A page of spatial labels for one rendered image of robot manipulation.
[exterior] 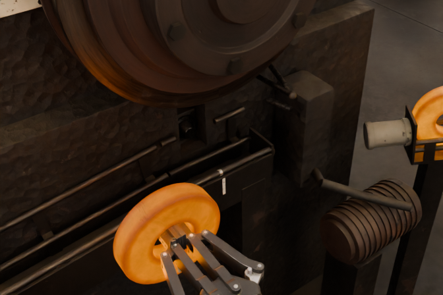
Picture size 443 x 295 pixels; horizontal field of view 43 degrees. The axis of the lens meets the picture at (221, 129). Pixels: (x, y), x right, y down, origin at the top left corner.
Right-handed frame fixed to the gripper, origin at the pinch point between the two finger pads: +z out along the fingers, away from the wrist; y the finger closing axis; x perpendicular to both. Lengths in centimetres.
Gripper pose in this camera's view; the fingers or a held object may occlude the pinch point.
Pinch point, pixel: (168, 226)
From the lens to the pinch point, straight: 77.2
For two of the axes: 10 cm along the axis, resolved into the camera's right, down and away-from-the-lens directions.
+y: 8.2, -3.6, 4.3
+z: -5.7, -5.3, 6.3
